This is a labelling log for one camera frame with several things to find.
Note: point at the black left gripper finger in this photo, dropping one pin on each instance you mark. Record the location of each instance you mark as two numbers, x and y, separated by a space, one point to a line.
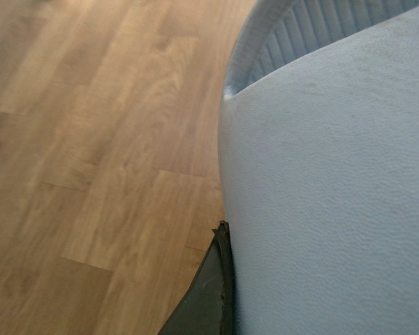
207 306

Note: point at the light blue slipper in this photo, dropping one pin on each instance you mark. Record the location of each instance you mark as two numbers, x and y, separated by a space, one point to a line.
319 164

